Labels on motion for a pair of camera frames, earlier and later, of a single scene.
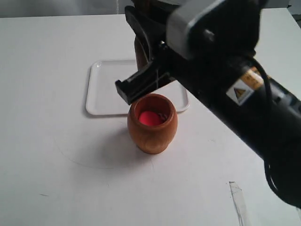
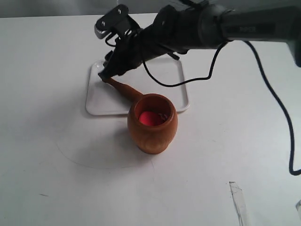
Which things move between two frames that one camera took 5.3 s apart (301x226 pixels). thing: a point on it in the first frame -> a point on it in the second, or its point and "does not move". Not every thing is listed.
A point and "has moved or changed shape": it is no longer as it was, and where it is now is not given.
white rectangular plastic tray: [102, 97] does not move
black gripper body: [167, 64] -> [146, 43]
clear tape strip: [240, 203] does not move
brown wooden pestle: [141, 57] has moved or changed shape
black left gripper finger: [148, 78] -> [110, 69]
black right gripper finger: [151, 26] -> [107, 58]
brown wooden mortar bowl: [153, 120] does not move
